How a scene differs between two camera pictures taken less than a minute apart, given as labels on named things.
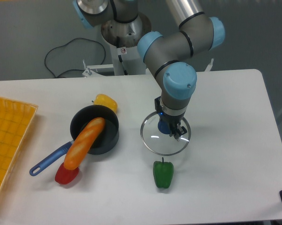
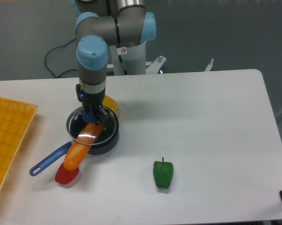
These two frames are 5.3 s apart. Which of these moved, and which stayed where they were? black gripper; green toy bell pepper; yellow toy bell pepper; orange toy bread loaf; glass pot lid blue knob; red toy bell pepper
Moved: black gripper; glass pot lid blue knob
Stayed: yellow toy bell pepper; orange toy bread loaf; red toy bell pepper; green toy bell pepper
